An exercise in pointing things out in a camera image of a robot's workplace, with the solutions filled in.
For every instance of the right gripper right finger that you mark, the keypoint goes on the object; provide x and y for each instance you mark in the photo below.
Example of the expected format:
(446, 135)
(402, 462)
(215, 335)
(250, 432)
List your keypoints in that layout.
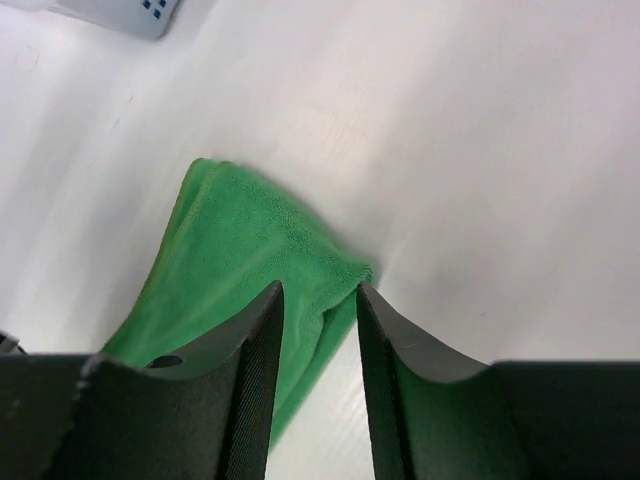
(435, 413)

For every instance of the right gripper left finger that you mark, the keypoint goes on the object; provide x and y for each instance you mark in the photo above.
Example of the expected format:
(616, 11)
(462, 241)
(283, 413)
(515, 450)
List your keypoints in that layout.
(202, 411)

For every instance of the green towel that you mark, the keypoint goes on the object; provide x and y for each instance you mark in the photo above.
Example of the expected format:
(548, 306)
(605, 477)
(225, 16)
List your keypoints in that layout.
(231, 232)

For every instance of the white plastic basket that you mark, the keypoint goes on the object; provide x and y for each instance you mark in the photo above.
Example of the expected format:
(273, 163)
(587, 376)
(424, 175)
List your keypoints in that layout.
(147, 19)

